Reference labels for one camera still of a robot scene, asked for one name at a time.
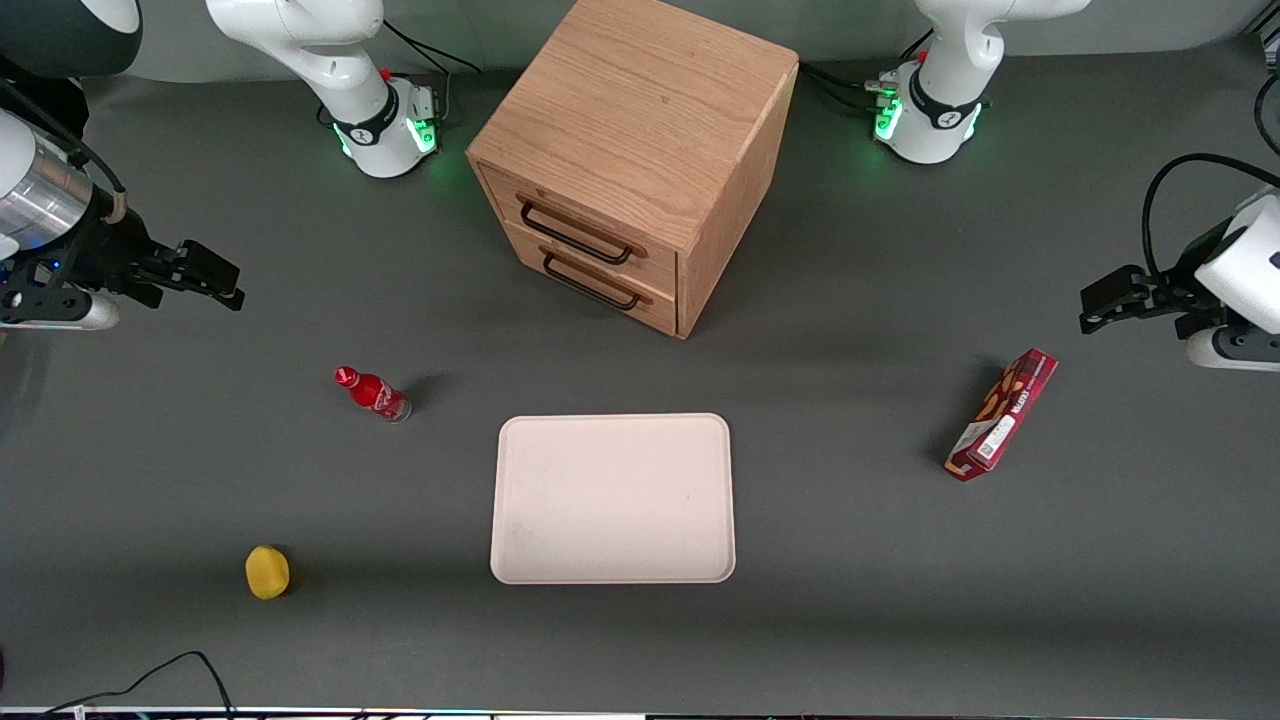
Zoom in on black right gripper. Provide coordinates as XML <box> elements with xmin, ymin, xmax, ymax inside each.
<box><xmin>55</xmin><ymin>200</ymin><xmax>247</xmax><ymax>312</ymax></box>

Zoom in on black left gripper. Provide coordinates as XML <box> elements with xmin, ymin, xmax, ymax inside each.
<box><xmin>1079</xmin><ymin>222</ymin><xmax>1233</xmax><ymax>342</ymax></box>

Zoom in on black drawer handle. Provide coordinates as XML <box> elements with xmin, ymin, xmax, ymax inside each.
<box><xmin>519</xmin><ymin>200</ymin><xmax>637</xmax><ymax>267</ymax></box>
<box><xmin>541</xmin><ymin>251</ymin><xmax>643</xmax><ymax>312</ymax></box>

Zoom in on wooden drawer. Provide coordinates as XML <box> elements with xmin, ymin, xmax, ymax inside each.
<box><xmin>477</xmin><ymin>162</ymin><xmax>681</xmax><ymax>295</ymax></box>
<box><xmin>500</xmin><ymin>220</ymin><xmax>681</xmax><ymax>337</ymax></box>

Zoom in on wooden drawer cabinet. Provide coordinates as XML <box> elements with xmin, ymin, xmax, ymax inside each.
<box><xmin>466</xmin><ymin>0</ymin><xmax>801</xmax><ymax>341</ymax></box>

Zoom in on red snack box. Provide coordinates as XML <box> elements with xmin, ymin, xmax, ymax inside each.
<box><xmin>944</xmin><ymin>347</ymin><xmax>1060</xmax><ymax>483</ymax></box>

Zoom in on red soda bottle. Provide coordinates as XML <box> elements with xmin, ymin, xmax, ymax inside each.
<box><xmin>334</xmin><ymin>365</ymin><xmax>413</xmax><ymax>425</ymax></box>

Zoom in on yellow lemon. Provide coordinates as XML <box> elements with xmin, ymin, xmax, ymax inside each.
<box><xmin>245</xmin><ymin>545</ymin><xmax>292</xmax><ymax>601</ymax></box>

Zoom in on beige plastic tray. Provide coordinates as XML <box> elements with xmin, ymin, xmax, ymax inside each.
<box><xmin>489</xmin><ymin>412</ymin><xmax>737</xmax><ymax>586</ymax></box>

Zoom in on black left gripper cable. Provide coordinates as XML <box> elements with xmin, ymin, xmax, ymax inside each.
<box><xmin>1143</xmin><ymin>153</ymin><xmax>1280</xmax><ymax>283</ymax></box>

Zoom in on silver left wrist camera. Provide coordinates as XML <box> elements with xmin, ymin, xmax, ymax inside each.
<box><xmin>1186</xmin><ymin>324</ymin><xmax>1280</xmax><ymax>374</ymax></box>

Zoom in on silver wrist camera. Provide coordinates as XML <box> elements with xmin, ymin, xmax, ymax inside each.
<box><xmin>0</xmin><ymin>288</ymin><xmax>122</xmax><ymax>332</ymax></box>
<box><xmin>1186</xmin><ymin>324</ymin><xmax>1280</xmax><ymax>374</ymax></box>

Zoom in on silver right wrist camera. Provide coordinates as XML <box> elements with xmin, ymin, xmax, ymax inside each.
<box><xmin>0</xmin><ymin>288</ymin><xmax>122</xmax><ymax>332</ymax></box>

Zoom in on black right arm wrist cable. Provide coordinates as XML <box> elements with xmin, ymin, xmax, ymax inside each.
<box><xmin>0</xmin><ymin>80</ymin><xmax>129</xmax><ymax>225</ymax></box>

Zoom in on black hanging cable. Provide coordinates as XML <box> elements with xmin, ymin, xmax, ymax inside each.
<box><xmin>1254</xmin><ymin>68</ymin><xmax>1280</xmax><ymax>157</ymax></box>

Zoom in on black right arm base cables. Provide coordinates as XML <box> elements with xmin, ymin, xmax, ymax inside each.
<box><xmin>382</xmin><ymin>18</ymin><xmax>484</xmax><ymax>129</ymax></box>

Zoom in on black arm base cables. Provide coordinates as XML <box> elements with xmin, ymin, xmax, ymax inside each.
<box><xmin>799</xmin><ymin>30</ymin><xmax>936</xmax><ymax>117</ymax></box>
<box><xmin>382</xmin><ymin>18</ymin><xmax>484</xmax><ymax>129</ymax></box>

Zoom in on black left arm base cables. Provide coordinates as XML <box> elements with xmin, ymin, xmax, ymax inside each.
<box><xmin>799</xmin><ymin>30</ymin><xmax>936</xmax><ymax>117</ymax></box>

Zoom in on black cable at table edge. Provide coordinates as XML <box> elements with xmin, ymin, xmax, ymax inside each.
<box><xmin>40</xmin><ymin>650</ymin><xmax>237</xmax><ymax>717</ymax></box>

